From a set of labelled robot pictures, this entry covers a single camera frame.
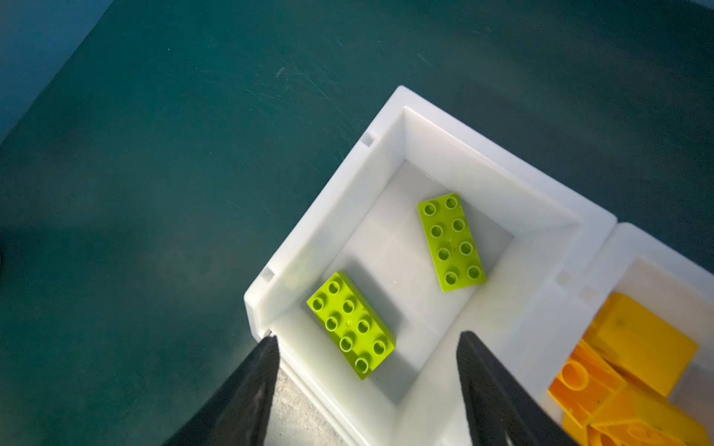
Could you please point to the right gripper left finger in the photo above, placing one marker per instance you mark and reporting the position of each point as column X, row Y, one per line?
column 239, row 411

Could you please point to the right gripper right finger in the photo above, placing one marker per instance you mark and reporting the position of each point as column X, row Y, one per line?
column 498, row 409

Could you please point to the yellow long lego brick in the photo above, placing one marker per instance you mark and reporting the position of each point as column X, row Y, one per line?
column 585, row 385

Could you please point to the green lego brick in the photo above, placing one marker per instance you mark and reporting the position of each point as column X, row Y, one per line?
column 454, row 253
column 354, row 326

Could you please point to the orange-yellow small lego cube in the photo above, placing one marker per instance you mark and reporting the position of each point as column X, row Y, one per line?
column 639, row 343

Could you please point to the left white bin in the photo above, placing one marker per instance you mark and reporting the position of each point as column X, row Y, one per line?
column 534, row 236

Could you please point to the white bin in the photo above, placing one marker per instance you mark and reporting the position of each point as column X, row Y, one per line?
column 534, row 236
column 668, row 284

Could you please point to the middle white bin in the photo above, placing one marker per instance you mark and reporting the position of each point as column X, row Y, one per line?
column 668, row 284

